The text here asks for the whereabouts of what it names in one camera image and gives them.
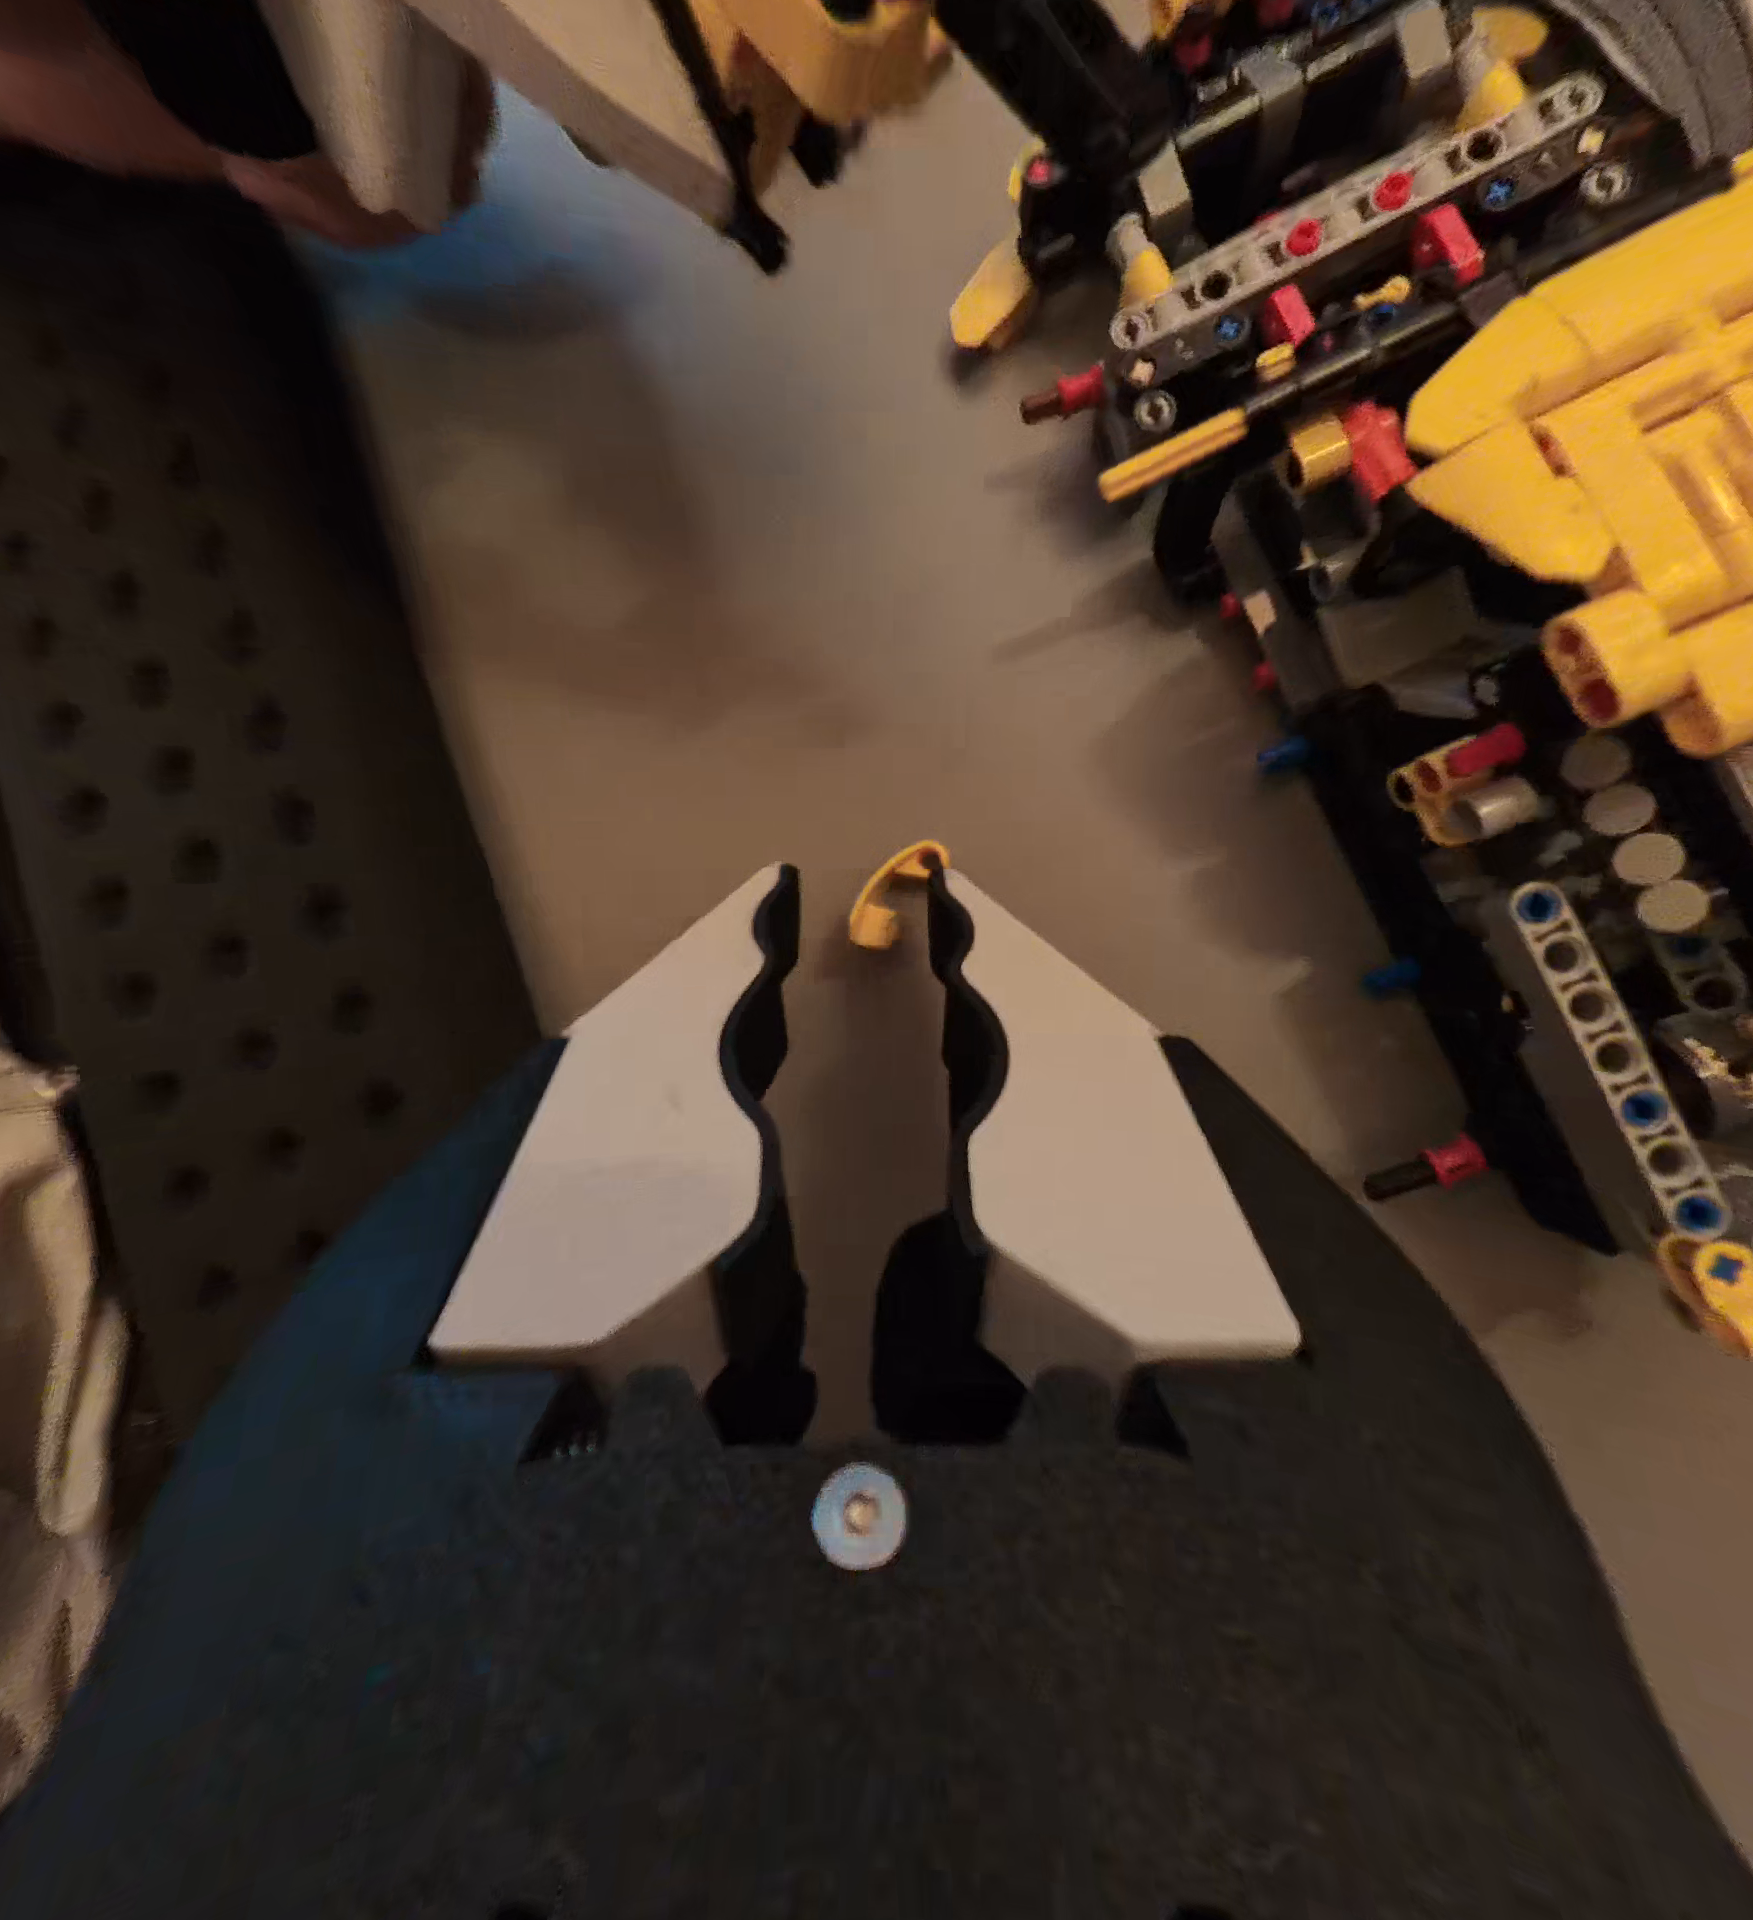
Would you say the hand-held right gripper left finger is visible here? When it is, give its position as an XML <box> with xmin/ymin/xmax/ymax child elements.
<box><xmin>423</xmin><ymin>862</ymin><xmax>809</xmax><ymax>1417</ymax></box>

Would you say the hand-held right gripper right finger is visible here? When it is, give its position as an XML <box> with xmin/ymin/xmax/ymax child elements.
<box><xmin>919</xmin><ymin>862</ymin><xmax>1310</xmax><ymax>1407</ymax></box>

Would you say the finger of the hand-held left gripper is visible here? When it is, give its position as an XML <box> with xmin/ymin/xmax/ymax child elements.
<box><xmin>408</xmin><ymin>0</ymin><xmax>763</xmax><ymax>232</ymax></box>

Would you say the yellow toy brick assembly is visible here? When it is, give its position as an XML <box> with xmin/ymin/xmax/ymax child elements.
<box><xmin>684</xmin><ymin>0</ymin><xmax>960</xmax><ymax>276</ymax></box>

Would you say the yellow curved toy piece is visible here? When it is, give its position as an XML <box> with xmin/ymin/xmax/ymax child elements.
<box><xmin>847</xmin><ymin>841</ymin><xmax>952</xmax><ymax>950</ymax></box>

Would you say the person's left hand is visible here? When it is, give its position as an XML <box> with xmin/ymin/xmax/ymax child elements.
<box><xmin>0</xmin><ymin>11</ymin><xmax>440</xmax><ymax>260</ymax></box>

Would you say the dark perforated pad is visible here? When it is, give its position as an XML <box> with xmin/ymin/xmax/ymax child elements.
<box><xmin>0</xmin><ymin>190</ymin><xmax>546</xmax><ymax>1452</ymax></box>

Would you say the yellow toy car model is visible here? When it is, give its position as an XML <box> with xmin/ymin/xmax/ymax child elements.
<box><xmin>947</xmin><ymin>0</ymin><xmax>1753</xmax><ymax>1359</ymax></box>

